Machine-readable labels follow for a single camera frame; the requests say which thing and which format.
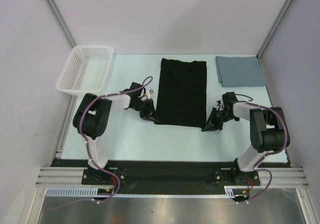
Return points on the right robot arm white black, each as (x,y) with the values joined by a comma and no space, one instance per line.
(268,136)

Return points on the white slotted cable duct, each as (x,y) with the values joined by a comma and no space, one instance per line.
(96,192)

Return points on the aluminium frame rail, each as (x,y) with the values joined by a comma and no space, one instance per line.
(79,176)

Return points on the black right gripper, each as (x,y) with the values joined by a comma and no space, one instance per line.
(217,117)

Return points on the white plastic basket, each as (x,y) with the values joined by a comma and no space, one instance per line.
(86,70)

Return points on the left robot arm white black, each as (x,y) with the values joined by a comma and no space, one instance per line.
(97,120)

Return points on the right aluminium corner post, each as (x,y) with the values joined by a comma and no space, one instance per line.
(274,27)

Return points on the aluminium corner post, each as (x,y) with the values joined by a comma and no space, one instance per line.
(274,27)
(55,11)

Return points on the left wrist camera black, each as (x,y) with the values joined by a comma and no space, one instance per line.
(137,90)

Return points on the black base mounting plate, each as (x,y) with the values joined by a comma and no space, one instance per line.
(163,177)

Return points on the folded grey-blue t shirt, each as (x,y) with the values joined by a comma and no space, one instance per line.
(236,72)

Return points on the left aluminium corner post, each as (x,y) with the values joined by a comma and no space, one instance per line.
(55,11)

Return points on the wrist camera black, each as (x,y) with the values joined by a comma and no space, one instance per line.
(137,90)
(227,99)

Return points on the black t shirt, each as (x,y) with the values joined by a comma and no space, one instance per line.
(182,93)

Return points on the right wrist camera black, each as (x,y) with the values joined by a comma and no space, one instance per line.
(227,99)

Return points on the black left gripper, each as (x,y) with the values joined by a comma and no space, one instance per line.
(148,114)

